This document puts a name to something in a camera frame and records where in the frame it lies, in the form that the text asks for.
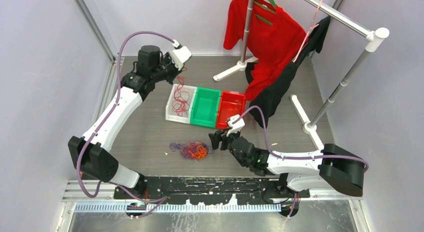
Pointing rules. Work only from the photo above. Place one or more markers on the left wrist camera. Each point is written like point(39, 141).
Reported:
point(180, 56)

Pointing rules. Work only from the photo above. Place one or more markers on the green plastic bin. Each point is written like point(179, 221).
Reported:
point(205, 107)

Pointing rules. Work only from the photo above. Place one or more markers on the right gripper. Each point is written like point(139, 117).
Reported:
point(218, 136)

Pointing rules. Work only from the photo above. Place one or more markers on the white plastic bin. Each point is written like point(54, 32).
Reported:
point(179, 104)

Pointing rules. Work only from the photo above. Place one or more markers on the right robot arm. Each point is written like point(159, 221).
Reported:
point(330, 167)

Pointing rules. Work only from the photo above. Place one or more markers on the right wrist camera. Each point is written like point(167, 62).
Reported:
point(235, 124)

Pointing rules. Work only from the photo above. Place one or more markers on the green hanger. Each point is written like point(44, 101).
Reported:
point(271, 2)

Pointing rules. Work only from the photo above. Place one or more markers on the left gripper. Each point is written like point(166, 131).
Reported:
point(176, 72)

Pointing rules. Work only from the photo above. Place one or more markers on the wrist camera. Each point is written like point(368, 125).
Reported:
point(235, 124)
point(180, 56)

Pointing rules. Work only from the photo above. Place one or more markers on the pink hanger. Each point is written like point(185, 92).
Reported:
point(312, 26)

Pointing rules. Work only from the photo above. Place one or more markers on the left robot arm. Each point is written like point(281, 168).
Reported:
point(90, 153)

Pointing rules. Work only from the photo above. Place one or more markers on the red plastic bin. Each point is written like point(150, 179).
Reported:
point(231, 103)

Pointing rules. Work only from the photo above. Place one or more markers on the black shirt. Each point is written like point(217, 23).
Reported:
point(269, 96)

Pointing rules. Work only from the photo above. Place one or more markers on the red shirt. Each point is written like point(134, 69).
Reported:
point(274, 38)

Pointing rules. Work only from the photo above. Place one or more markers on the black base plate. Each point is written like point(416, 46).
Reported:
point(221, 194)

